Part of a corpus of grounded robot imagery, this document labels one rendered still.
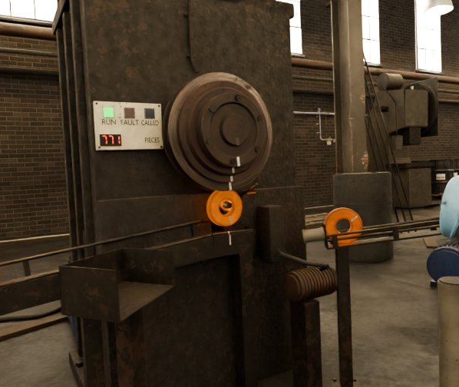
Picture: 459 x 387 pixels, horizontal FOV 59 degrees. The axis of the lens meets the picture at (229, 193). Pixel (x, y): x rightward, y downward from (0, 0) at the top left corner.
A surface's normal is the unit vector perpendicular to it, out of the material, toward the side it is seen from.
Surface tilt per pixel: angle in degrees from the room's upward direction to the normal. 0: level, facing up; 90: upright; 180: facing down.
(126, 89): 90
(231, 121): 90
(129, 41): 90
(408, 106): 92
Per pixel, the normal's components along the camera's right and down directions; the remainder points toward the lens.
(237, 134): 0.49, 0.02
